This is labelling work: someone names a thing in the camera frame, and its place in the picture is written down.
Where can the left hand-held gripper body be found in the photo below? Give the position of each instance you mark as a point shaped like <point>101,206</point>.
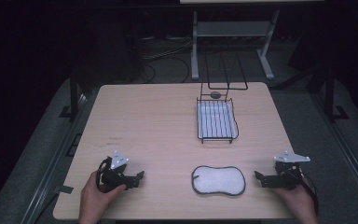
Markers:
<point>112,177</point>

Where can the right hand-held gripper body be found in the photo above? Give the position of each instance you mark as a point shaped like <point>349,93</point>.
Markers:
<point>287,175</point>

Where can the person's left hand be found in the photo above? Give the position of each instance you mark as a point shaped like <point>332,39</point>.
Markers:
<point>93,197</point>

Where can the person's right hand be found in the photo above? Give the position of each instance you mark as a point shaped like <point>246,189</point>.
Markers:
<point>300,200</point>

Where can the white sponge with dark edge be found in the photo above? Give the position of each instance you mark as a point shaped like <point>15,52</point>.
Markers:
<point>218,180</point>

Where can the grey tape piece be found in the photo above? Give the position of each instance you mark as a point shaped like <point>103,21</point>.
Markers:
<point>64,188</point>

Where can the white plastic tray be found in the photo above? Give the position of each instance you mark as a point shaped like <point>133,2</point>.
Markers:
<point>216,119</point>

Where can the dark round suction cup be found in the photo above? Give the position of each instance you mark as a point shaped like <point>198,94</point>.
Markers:
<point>215,95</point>

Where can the white metal stand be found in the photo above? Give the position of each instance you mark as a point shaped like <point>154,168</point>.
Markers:
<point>231,29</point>

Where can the black frame post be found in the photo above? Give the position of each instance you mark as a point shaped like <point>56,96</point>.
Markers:
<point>329,96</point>

